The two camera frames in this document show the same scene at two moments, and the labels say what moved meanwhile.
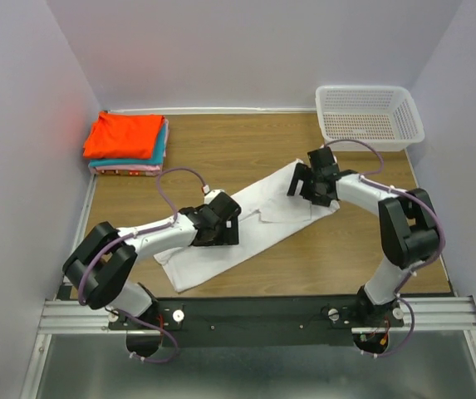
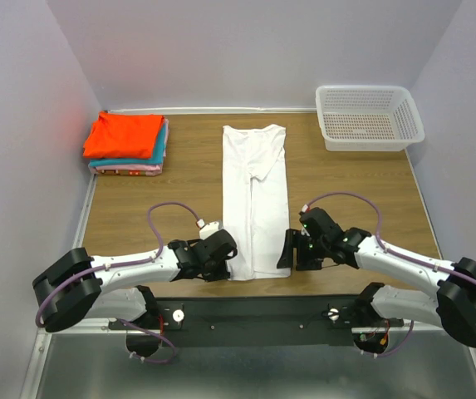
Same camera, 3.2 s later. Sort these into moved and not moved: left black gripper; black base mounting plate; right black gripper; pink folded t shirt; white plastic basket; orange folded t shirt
Moved: left black gripper; right black gripper
Not moved: orange folded t shirt; white plastic basket; pink folded t shirt; black base mounting plate
